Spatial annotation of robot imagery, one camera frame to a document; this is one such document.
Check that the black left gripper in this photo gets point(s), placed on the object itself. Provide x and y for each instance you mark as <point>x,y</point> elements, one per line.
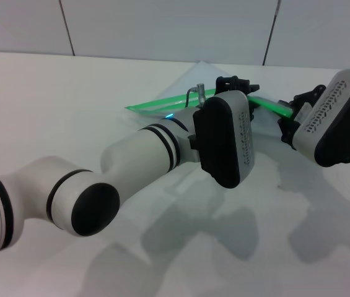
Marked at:
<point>225,83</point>

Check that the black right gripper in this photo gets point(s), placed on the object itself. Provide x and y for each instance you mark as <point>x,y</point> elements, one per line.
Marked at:
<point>312,100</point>

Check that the clear document bag green zipper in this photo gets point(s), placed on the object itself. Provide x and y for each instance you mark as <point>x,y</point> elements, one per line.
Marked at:
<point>190,75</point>

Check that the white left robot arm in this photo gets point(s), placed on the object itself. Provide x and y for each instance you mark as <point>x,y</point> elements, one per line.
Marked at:
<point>131,148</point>

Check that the gray black left wrist camera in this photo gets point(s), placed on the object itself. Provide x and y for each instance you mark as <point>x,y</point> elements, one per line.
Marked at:
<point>221,139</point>

